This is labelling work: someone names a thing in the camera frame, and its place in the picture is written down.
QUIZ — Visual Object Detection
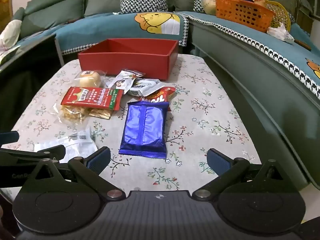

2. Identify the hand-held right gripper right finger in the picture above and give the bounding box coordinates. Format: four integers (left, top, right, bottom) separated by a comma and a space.
191, 148, 297, 201

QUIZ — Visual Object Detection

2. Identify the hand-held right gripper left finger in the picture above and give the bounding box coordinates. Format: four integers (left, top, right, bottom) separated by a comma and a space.
24, 146, 126, 201

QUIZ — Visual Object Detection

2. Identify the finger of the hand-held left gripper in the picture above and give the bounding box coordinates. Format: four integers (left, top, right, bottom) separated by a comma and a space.
0, 131, 20, 145
0, 145, 66, 165

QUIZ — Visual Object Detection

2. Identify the clear white barcode packet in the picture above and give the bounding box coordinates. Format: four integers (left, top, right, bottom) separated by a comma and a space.
34, 128, 98, 163

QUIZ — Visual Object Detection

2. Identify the clear packet of yellow crackers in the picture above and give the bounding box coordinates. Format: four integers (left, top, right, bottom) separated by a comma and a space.
54, 97, 92, 125

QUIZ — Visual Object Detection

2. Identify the blue foil snack packet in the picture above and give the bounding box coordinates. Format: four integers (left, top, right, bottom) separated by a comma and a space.
118, 101, 170, 159

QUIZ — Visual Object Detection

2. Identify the red and green snack packet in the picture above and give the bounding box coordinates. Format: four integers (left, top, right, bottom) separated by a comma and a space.
61, 86, 124, 111

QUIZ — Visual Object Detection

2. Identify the round pastry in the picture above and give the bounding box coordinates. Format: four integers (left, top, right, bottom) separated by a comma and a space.
74, 70, 107, 89

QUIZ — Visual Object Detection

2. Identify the white picture snack packet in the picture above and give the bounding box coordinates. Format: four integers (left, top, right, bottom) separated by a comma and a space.
106, 69, 146, 93

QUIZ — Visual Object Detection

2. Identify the white and grey snack packet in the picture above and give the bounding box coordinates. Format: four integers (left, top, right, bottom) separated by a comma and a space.
126, 78, 162, 97

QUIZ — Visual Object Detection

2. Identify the red chips packet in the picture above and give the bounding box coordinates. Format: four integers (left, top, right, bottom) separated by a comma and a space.
140, 86, 177, 105

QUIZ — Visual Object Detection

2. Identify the red cardboard box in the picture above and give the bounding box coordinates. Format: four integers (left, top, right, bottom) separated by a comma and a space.
77, 39, 179, 81

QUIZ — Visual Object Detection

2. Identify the floral tablecloth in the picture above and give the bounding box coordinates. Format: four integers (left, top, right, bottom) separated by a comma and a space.
0, 54, 262, 202

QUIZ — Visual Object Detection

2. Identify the black side table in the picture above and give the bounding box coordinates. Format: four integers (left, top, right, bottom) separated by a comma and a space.
0, 34, 63, 140

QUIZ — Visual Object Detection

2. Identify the green sofa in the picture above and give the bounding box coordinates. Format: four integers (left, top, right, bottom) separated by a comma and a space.
12, 0, 320, 185

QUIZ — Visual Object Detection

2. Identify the cream pillow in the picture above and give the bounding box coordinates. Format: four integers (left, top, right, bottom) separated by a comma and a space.
0, 19, 23, 55

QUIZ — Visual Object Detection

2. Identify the teal lion sofa cover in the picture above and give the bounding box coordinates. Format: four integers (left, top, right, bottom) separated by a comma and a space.
15, 12, 189, 55

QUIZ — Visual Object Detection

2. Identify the teal houndstooth-trim sofa cover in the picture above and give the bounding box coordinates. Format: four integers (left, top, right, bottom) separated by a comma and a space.
175, 11, 320, 100

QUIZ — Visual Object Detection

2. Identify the crumpled white tissue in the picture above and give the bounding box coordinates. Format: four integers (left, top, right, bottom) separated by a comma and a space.
267, 23, 295, 43

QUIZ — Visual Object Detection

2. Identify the orange plastic basket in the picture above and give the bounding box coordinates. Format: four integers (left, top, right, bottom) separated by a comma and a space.
214, 0, 277, 33

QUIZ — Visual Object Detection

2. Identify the yellow woven basket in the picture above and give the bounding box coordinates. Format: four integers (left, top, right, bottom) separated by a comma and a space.
265, 0, 292, 30

